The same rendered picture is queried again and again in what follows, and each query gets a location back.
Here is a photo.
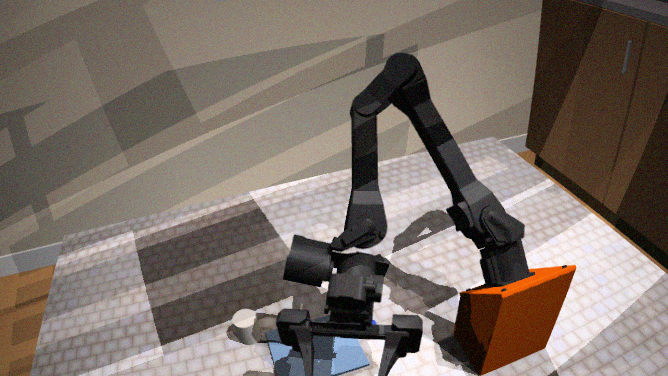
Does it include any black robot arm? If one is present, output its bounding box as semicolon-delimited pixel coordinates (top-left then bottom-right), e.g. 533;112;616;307
283;53;536;314

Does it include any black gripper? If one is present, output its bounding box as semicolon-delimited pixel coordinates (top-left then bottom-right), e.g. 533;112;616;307
275;302;423;376

